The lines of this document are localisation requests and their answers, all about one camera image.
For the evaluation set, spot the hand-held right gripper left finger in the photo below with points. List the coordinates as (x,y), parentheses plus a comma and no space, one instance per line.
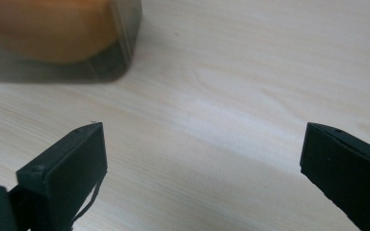
(67,183)

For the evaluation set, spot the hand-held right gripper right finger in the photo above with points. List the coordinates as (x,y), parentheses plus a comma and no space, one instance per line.
(347,173)

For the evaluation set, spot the translucent grey plastic container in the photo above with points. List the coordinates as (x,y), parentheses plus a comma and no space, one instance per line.
(123,48)

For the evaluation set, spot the orange rounded fruit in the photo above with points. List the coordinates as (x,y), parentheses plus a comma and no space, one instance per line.
(45,29)

